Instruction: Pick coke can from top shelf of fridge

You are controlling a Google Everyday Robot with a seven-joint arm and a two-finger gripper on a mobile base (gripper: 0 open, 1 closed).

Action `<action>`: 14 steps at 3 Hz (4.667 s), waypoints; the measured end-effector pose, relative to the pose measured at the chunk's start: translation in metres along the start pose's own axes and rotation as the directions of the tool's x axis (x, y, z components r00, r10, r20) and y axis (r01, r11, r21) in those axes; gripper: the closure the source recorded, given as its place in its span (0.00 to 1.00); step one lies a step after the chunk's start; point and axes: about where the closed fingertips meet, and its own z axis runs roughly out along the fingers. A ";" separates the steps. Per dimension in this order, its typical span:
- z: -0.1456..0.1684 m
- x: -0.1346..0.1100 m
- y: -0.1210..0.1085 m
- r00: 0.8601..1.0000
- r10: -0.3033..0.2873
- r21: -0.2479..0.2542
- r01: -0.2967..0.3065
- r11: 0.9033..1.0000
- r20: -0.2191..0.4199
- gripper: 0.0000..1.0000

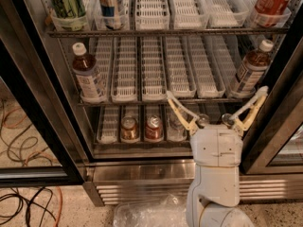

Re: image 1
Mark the orange can bottom shelf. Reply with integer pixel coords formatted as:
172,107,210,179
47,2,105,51
222,113,234,127

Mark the orange cable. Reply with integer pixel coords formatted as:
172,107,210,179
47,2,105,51
0,106,63,227

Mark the green can shelf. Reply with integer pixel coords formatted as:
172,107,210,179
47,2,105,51
51,0,86,31
197,113,210,128

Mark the green can bottom shelf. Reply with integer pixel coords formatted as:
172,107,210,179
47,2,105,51
197,113,210,128

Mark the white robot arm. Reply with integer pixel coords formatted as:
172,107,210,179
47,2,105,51
167,86,268,227

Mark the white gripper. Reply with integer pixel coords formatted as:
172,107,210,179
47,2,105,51
167,86,268,167

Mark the stainless steel fridge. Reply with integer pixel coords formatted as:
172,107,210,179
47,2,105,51
15,0,303,207

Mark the black fridge door left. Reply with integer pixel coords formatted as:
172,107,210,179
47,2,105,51
0,0,89,187

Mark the black cable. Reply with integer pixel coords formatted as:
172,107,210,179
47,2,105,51
0,97,57,227

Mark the brown can bottom shelf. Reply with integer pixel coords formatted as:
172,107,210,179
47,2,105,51
121,116,138,141

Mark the red can bottom shelf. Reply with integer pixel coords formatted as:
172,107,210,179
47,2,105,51
145,115,163,142

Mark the red coke can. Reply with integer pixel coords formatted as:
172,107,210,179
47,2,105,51
251,0,290,27

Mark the blue tan can top shelf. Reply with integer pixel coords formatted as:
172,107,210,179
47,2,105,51
99,0,125,30

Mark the green can top shelf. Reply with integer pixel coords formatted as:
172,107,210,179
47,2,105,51
51,0,86,31

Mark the left tea bottle white cap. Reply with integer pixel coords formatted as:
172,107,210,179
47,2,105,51
72,43,105,103

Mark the right tea bottle white cap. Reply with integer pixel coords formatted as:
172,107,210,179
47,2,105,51
230,39,274,96

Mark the clear plastic bin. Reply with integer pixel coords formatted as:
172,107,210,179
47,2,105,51
113,194,188,227

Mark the fridge door right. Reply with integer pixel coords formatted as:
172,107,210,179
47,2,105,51
241,7,303,175

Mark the tea bottle white cap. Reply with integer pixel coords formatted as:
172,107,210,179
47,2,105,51
230,39,274,96
72,43,105,103

